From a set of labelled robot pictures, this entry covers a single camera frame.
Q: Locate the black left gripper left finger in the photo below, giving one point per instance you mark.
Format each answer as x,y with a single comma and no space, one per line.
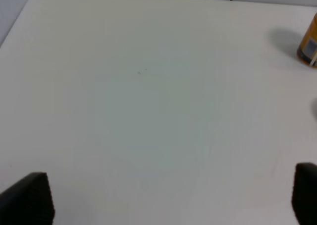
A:
28,202

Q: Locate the gold drink can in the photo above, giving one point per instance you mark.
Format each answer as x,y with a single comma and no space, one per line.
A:
307,50

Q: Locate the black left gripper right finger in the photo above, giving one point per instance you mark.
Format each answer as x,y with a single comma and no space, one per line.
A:
304,196

